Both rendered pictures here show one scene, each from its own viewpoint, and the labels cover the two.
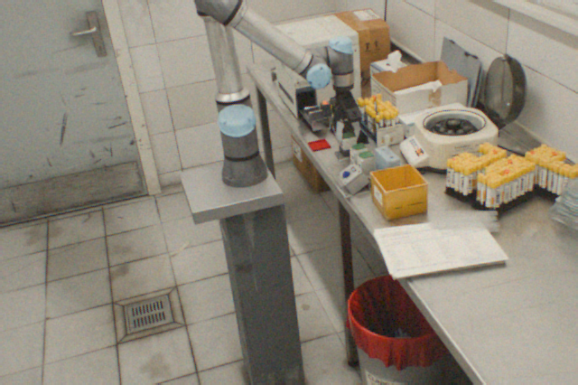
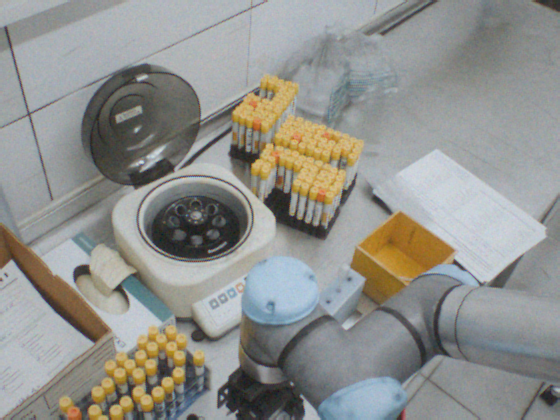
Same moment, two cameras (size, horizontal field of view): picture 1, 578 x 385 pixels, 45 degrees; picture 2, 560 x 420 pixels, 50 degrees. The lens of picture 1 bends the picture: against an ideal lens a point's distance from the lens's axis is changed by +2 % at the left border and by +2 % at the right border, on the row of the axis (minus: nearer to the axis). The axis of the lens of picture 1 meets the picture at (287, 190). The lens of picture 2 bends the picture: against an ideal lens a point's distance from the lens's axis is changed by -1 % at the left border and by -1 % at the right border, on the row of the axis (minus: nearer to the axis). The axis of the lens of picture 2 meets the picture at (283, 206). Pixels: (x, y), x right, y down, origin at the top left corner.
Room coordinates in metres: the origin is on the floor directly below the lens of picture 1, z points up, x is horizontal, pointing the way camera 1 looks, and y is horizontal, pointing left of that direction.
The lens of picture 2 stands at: (2.39, 0.03, 1.77)
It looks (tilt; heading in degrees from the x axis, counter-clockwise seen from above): 47 degrees down; 228
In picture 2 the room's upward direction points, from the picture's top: 8 degrees clockwise
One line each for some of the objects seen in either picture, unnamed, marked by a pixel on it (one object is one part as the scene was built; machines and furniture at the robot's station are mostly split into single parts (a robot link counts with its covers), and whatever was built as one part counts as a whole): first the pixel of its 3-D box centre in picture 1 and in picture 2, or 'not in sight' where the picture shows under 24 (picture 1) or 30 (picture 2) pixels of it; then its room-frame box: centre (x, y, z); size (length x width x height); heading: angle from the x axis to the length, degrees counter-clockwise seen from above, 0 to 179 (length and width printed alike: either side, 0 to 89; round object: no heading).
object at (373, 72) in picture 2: not in sight; (365, 59); (1.40, -0.85, 0.94); 0.20 x 0.17 x 0.14; 165
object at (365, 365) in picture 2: (312, 61); (355, 372); (2.13, -0.13, 1.23); 0.11 x 0.11 x 0.08; 4
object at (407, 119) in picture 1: (435, 120); (107, 292); (2.23, -0.56, 0.92); 0.24 x 0.12 x 0.10; 103
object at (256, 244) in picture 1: (262, 290); not in sight; (1.99, 0.13, 0.44); 0.20 x 0.20 x 0.87; 13
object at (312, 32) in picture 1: (317, 67); not in sight; (2.64, -0.18, 1.03); 0.31 x 0.27 x 0.30; 13
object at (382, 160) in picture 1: (387, 167); (334, 307); (1.93, -0.33, 0.92); 0.10 x 0.07 x 0.10; 15
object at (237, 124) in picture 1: (237, 129); not in sight; (2.00, 0.13, 1.08); 0.13 x 0.12 x 0.14; 4
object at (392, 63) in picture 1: (394, 67); not in sight; (2.76, -0.51, 0.94); 0.22 x 0.12 x 0.13; 17
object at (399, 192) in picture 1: (398, 192); (400, 265); (1.77, -0.33, 0.92); 0.13 x 0.13 x 0.10; 10
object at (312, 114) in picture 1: (312, 113); not in sight; (2.43, -0.13, 0.92); 0.21 x 0.07 x 0.05; 13
